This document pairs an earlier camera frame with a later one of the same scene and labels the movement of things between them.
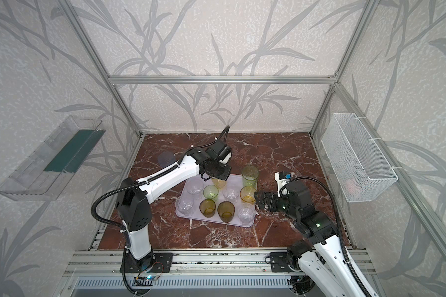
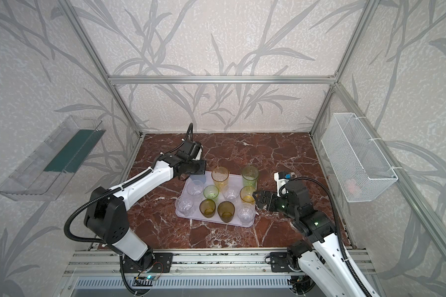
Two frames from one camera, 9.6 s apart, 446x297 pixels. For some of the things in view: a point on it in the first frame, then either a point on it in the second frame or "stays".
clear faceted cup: (194, 186) stays
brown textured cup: (207, 207) stays
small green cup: (210, 191) stays
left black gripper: (228, 170) -> (202, 169)
